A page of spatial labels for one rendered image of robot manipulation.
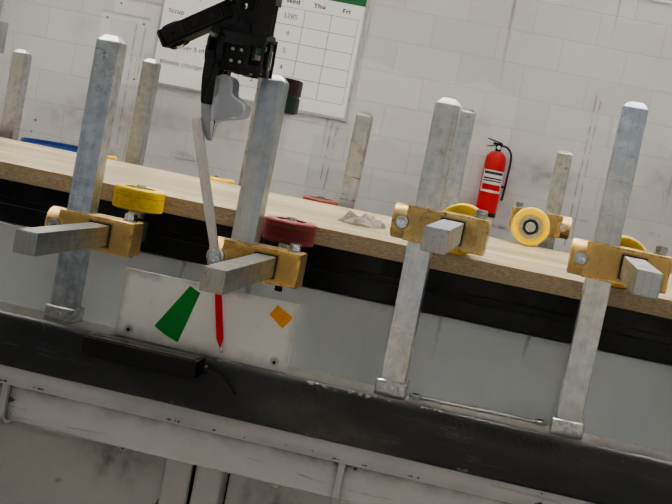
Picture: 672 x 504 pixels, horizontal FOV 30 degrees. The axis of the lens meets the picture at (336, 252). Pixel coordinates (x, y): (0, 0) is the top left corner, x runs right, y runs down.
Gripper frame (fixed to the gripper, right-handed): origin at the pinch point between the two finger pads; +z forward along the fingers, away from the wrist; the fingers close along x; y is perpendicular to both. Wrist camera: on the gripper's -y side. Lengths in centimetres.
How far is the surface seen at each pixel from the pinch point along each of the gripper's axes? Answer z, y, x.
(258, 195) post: 7.8, 7.6, 5.9
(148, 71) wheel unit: -9, -48, 115
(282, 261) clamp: 16.4, 12.8, 5.1
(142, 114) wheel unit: 1, -48, 115
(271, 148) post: 0.9, 8.3, 6.0
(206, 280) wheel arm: 17.3, 9.7, -23.0
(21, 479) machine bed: 65, -30, 31
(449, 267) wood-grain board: 14.4, 34.9, 24.7
